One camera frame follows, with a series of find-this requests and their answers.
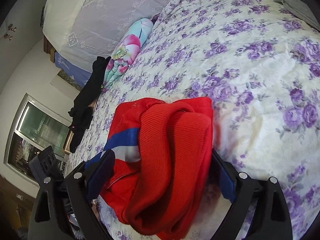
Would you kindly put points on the purple floral bedspread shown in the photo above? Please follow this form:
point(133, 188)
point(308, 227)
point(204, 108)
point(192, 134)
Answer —
point(260, 67)

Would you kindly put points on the red track pants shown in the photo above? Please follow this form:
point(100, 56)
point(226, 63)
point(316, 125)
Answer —
point(154, 166)

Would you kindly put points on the turquoise pink floral quilt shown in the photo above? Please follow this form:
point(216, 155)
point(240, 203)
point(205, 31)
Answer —
point(126, 51)

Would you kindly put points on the grey folded garment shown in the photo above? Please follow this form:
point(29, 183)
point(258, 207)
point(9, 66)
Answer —
point(301, 10)

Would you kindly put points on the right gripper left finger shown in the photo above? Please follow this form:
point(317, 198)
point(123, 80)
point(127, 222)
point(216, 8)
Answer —
point(57, 199)

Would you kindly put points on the black garment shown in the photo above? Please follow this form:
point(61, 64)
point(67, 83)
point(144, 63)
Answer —
point(82, 111)

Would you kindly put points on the white lace headboard cover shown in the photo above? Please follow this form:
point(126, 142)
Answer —
point(81, 30)

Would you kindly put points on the window with white frame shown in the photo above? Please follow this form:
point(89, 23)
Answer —
point(34, 128)

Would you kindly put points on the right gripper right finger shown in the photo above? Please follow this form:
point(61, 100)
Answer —
point(263, 198)

